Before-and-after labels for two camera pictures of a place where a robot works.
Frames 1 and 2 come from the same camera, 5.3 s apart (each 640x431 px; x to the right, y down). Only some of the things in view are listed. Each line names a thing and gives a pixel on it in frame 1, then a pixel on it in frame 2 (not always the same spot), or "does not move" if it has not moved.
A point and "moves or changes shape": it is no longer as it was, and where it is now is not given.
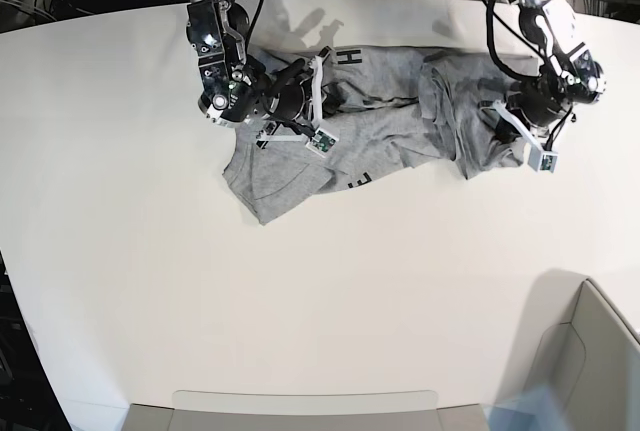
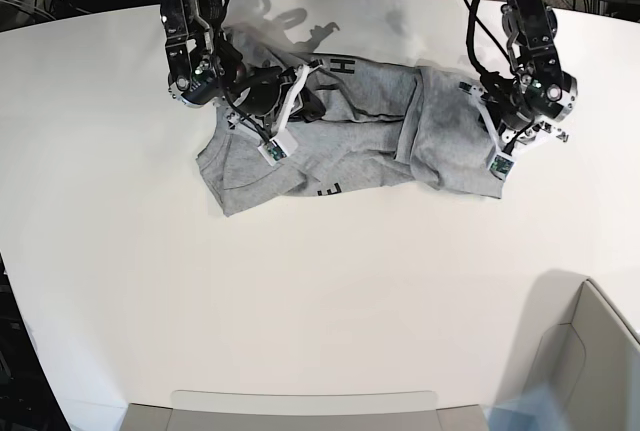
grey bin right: x=572 y=341 does not move
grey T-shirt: x=388 y=109 moves or changes shape
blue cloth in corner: x=538 y=410 does not move
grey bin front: x=356 y=411 does not move
